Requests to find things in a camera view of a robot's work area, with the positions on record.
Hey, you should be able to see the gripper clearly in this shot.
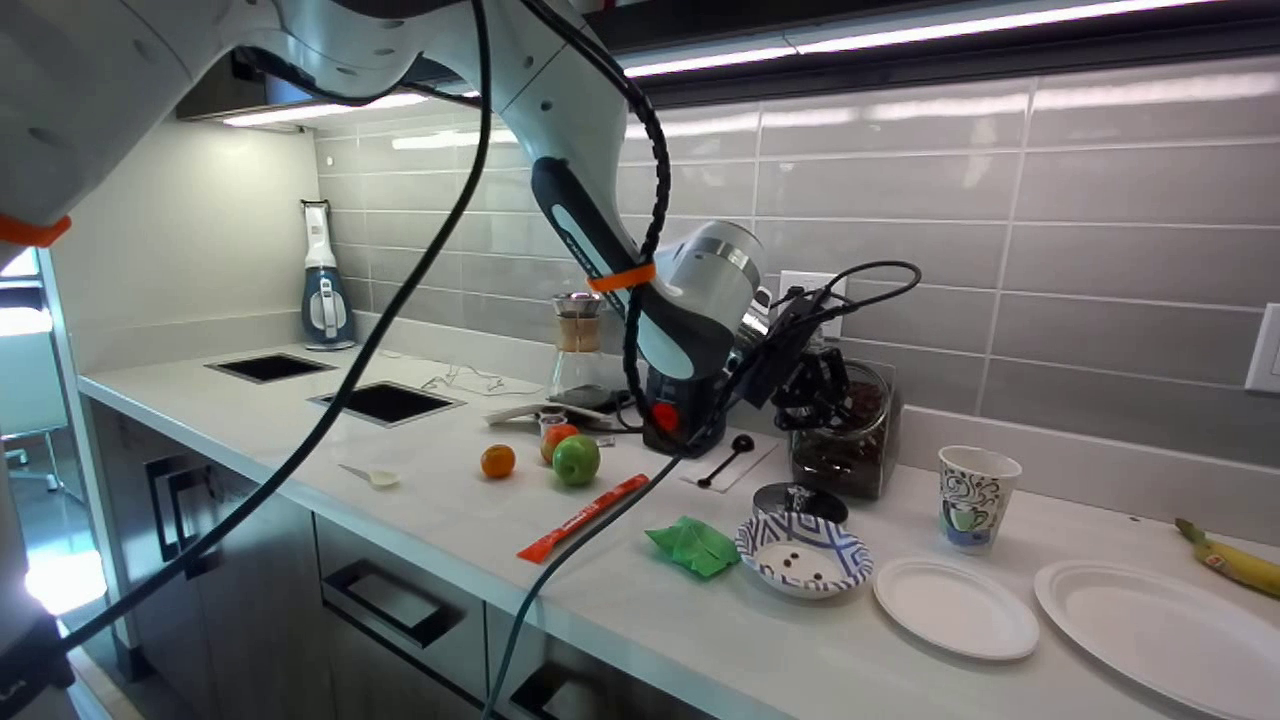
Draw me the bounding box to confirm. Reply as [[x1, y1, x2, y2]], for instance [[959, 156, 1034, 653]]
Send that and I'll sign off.
[[773, 345, 855, 433]]

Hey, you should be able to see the glass jar of coffee beans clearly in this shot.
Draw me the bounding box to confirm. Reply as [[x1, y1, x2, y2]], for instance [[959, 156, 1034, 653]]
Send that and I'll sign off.
[[787, 357, 900, 502]]

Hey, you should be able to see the round black jar lid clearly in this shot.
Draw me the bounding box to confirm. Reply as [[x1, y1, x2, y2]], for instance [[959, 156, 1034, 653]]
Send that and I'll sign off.
[[751, 481, 850, 528]]

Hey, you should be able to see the black spoon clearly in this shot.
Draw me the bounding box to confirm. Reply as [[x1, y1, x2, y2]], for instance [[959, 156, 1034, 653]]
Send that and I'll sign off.
[[696, 433, 757, 490]]

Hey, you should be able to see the blue and white patterned bowl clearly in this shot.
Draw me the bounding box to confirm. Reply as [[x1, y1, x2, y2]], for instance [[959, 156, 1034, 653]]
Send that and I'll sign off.
[[734, 508, 875, 600]]

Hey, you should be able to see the glass pour-over coffee maker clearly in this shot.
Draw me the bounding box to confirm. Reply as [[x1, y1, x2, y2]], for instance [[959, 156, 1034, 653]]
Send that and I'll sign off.
[[547, 291, 612, 408]]

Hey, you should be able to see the white napkin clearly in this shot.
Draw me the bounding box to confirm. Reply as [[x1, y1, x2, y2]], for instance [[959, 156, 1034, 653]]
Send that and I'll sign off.
[[679, 437, 783, 494]]

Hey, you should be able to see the black grinder with red button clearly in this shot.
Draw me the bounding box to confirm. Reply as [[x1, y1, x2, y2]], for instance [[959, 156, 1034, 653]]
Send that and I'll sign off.
[[640, 364, 728, 460]]

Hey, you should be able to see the printed paper cup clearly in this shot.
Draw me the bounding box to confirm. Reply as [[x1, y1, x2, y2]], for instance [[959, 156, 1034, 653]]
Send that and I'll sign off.
[[937, 445, 1024, 555]]

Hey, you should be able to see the green folded napkin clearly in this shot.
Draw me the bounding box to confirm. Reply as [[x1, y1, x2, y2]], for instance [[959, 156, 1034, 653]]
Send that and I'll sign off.
[[645, 515, 742, 580]]

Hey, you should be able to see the green apple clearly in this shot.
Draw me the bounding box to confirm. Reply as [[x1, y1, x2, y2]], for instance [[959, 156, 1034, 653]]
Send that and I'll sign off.
[[552, 434, 602, 489]]

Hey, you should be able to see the small white paper plate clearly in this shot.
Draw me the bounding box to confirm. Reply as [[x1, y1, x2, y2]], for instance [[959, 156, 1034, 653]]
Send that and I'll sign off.
[[872, 556, 1042, 662]]

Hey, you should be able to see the orange stick sachet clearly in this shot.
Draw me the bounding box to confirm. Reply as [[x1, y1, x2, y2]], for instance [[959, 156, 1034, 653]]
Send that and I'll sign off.
[[516, 473, 652, 565]]

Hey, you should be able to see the white flat tool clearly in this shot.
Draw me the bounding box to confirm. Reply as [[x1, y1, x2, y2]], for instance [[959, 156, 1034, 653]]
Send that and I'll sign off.
[[482, 401, 614, 429]]

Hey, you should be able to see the under-cabinet light strip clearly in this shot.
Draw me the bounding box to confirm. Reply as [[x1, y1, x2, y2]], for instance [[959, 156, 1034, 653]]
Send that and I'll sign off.
[[220, 91, 433, 129], [618, 0, 1236, 80]]

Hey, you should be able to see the large white paper plate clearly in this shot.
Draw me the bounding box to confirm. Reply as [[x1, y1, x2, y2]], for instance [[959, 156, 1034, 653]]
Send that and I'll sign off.
[[1033, 559, 1280, 720]]

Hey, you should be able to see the banana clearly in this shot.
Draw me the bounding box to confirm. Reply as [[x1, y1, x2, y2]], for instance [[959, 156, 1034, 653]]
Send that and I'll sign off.
[[1174, 517, 1280, 600]]

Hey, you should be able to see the drawer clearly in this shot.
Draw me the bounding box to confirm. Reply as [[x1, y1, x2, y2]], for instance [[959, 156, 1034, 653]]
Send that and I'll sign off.
[[312, 513, 493, 703]]

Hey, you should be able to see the blue and white handheld appliance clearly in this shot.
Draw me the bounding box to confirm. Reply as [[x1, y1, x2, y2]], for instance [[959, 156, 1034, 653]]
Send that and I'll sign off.
[[299, 199, 359, 352]]

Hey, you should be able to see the white wall socket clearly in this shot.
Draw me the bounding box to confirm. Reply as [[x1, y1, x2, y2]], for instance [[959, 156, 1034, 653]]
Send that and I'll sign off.
[[777, 269, 850, 343]]

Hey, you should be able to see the thin white cable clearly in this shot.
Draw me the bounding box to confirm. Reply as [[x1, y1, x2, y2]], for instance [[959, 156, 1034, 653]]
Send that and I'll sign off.
[[419, 363, 518, 398]]

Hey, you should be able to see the white switch plate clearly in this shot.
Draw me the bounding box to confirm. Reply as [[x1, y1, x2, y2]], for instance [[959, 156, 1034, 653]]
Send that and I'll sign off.
[[1244, 302, 1280, 394]]

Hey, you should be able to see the drawer handle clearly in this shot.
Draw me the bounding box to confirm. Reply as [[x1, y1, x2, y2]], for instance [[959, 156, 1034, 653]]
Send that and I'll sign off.
[[320, 558, 464, 651]]

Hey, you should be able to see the cabinet door handle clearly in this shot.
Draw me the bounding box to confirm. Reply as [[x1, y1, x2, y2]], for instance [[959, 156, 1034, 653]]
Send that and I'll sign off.
[[146, 454, 225, 579]]

